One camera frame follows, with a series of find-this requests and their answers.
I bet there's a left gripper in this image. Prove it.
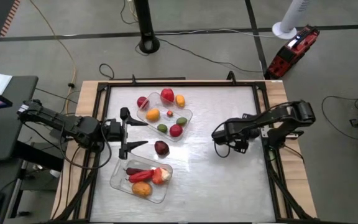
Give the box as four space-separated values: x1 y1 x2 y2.
103 106 149 161

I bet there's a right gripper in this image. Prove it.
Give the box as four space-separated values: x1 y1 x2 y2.
211 118 252 154

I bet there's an orange citrus fruit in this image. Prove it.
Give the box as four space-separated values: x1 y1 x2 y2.
145 108 161 123

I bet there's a maroon round fruit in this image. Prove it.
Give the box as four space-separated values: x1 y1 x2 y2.
154 140 170 156

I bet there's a dark red apple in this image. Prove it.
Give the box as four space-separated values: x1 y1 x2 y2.
136 96 149 110

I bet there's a bright red apple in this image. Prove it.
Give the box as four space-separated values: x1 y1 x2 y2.
169 124 183 138

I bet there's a red chili pepper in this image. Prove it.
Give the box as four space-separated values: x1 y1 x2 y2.
126 169 155 184

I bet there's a white garlic bulb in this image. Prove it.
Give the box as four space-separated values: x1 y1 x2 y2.
160 168 172 182

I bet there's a clear plastic basket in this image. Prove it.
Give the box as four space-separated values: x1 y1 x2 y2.
109 154 174 205
136 91 193 142

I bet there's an orange brown potato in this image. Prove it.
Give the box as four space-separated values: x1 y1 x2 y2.
131 181 153 197

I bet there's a red black tool case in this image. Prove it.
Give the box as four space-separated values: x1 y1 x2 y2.
265 25 321 80

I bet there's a grey desk base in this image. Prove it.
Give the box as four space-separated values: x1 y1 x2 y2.
4 141 68 219

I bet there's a black pole stand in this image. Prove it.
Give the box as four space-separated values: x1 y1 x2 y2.
134 0 161 55

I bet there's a white tower fan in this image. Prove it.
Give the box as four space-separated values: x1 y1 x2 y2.
272 0 312 40

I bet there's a dark grey desk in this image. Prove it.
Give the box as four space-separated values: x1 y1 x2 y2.
0 75 39 161

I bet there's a black metal table frame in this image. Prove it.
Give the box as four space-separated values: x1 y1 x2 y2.
53 74 315 224

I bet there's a looped black cable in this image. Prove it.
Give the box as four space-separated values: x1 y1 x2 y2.
99 63 116 80

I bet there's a long black floor cable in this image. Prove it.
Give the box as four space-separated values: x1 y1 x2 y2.
156 37 266 74

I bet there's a yellow floor cable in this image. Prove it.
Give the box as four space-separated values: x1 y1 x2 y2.
29 0 76 118

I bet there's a white floor cable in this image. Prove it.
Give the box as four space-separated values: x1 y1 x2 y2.
153 28 277 39

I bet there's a thin black floor cable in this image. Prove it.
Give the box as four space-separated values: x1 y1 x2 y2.
321 95 358 142

